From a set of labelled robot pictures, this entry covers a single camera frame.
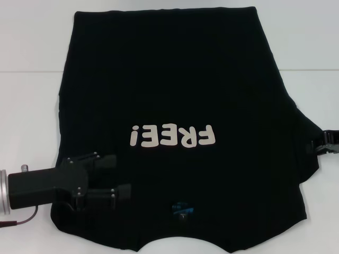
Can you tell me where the dark red cable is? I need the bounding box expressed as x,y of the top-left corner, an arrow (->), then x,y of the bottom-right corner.
0,205 -> 39,227

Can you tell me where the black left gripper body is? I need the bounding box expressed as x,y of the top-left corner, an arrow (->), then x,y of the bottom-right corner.
7,158 -> 90,212

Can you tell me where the black shirt with FREE print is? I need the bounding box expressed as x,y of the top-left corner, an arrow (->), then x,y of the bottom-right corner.
49,7 -> 328,254

